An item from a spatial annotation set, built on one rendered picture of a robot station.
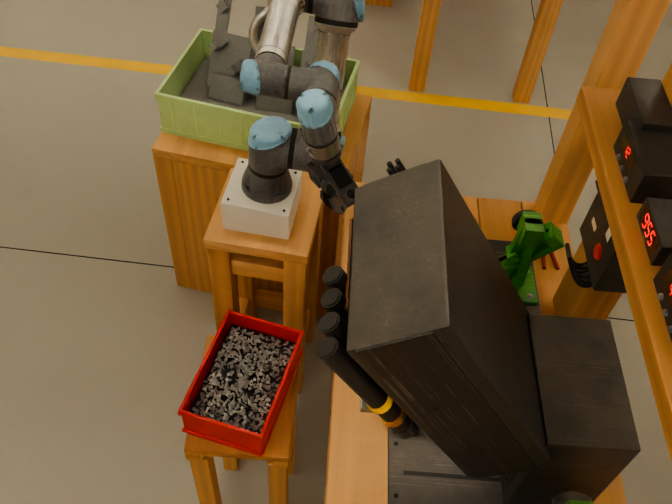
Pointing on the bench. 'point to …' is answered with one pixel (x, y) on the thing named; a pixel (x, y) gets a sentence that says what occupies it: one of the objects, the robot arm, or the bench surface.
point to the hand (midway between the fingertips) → (343, 211)
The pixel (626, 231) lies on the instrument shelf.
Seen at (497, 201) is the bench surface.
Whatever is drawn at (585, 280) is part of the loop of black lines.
